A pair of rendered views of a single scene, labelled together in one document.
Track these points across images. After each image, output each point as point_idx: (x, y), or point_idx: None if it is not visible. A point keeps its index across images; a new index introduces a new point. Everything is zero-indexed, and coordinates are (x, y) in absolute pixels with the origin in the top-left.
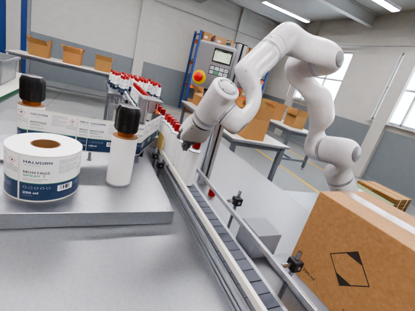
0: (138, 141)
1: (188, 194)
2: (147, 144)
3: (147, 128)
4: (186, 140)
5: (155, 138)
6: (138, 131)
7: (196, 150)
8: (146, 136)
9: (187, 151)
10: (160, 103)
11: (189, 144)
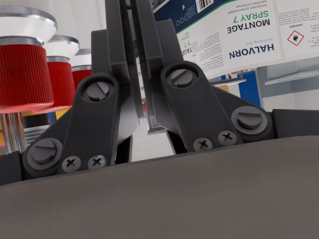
0: (237, 4)
1: None
2: (169, 10)
3: (200, 61)
4: (272, 160)
5: (134, 35)
6: (252, 42)
7: (4, 34)
8: (192, 32)
9: (55, 11)
10: (154, 131)
11: (119, 78)
